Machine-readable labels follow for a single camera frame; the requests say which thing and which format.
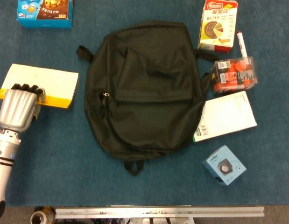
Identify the blue chocolate cookie box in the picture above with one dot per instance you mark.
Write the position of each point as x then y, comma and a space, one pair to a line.
45, 14

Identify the red yellow wafer box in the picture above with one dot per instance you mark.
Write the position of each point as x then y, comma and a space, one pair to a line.
216, 25

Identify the clear box of orange items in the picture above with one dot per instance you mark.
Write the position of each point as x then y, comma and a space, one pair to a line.
234, 74

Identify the aluminium profile rail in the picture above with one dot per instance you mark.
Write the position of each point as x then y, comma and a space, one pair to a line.
158, 212

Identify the white flat cardboard box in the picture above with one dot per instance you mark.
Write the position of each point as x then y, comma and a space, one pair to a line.
228, 116

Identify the white marker with red cap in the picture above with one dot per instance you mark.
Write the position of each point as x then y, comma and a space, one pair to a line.
242, 45

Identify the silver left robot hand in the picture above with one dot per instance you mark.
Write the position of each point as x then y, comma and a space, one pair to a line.
17, 109

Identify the brown tape roll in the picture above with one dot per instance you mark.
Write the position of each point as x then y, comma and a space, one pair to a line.
40, 215

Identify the light blue speaker box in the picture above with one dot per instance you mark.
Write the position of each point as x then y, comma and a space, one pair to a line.
223, 165

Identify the white book with yellow band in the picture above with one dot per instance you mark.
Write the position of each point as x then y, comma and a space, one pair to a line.
46, 81

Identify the black backpack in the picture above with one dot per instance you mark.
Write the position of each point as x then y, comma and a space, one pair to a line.
146, 105

